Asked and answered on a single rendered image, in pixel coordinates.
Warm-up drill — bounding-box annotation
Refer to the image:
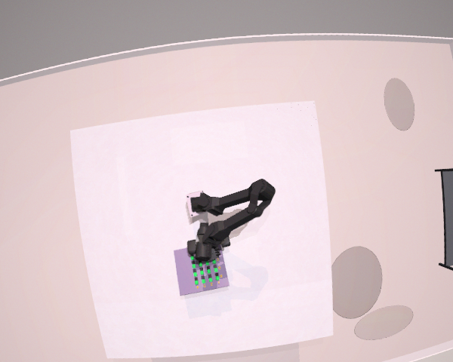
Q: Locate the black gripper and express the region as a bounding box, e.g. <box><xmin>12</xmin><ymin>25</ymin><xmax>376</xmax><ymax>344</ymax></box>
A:
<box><xmin>187</xmin><ymin>236</ymin><xmax>231</xmax><ymax>255</ymax></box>

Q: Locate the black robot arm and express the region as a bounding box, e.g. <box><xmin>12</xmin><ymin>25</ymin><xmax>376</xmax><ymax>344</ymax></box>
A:
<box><xmin>190</xmin><ymin>179</ymin><xmax>276</xmax><ymax>261</ymax></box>

